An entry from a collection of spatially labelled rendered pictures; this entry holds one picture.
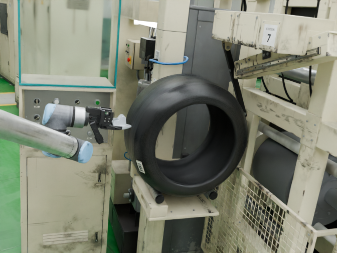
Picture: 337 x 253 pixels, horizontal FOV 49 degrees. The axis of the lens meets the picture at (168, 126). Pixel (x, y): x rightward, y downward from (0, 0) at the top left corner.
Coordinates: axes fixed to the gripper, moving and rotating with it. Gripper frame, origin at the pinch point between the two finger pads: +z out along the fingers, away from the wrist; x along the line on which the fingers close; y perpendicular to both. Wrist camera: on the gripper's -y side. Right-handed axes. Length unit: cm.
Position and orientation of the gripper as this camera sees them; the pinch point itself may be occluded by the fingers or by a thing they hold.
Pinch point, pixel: (128, 127)
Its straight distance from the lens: 169.2
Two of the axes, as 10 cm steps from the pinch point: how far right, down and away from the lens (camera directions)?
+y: 2.1, -9.4, -2.6
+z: 9.3, 1.1, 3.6
